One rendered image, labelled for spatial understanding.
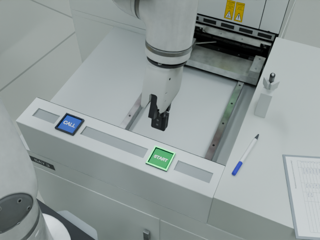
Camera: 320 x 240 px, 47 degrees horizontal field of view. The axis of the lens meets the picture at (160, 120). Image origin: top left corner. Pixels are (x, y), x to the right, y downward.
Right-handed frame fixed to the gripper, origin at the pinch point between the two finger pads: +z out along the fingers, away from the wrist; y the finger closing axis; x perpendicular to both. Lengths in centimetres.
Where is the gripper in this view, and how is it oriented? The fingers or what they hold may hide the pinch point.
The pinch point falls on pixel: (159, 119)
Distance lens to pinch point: 77.2
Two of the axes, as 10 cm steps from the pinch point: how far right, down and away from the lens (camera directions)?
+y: -4.0, 5.6, -7.3
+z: -0.9, 7.7, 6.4
